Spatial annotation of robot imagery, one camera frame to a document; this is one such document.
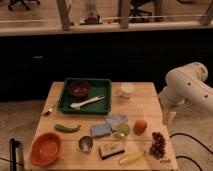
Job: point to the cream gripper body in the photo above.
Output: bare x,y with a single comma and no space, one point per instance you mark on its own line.
168,116

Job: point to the red orange apple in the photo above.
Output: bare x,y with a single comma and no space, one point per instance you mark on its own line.
140,126

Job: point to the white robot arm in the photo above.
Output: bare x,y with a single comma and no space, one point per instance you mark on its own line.
185,82

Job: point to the green plastic cup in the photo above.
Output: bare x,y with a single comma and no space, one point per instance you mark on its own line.
122,130

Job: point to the white paper cup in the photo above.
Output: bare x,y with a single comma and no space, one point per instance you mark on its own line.
127,90

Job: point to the small metal cup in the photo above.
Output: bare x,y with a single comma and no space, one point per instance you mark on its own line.
86,143

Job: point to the dark grape bunch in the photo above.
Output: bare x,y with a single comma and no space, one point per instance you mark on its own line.
157,148

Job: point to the blue grey cloth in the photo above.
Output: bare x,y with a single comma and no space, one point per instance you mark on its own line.
114,120

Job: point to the yellow banana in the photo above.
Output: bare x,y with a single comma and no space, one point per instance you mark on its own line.
130,158

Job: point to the wooden block eraser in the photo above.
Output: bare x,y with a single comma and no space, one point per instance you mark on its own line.
111,149

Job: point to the blue sponge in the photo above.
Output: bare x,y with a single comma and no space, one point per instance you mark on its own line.
100,130

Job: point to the green plastic tray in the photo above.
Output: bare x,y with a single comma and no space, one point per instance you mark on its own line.
97,87

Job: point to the white plastic spoon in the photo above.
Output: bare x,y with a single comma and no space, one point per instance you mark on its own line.
91,100

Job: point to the dark red bowl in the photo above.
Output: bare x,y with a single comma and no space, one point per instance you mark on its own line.
79,88

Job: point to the green chili pepper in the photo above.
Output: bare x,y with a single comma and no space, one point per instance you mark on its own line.
64,129

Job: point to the office chair right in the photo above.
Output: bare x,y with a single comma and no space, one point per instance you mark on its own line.
136,14

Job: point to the office chair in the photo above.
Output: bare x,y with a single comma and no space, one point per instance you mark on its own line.
13,2
136,14

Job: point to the white red background device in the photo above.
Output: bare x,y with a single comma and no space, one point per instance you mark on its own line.
90,14

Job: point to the orange plastic bowl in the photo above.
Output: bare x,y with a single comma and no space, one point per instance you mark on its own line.
45,149

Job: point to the black stand left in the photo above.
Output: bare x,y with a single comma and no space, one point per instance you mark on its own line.
15,154

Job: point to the office chair left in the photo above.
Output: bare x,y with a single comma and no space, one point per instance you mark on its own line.
13,2

